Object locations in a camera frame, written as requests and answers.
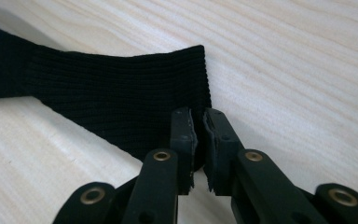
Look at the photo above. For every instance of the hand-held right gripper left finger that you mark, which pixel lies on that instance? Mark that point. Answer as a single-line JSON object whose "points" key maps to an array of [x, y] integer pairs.
{"points": [[185, 146]]}

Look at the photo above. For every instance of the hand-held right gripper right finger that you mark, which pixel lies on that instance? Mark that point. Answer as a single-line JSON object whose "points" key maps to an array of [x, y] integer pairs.
{"points": [[222, 155]]}

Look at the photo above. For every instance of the black knitted sock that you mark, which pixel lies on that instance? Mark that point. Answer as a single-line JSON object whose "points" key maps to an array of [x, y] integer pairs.
{"points": [[115, 96]]}

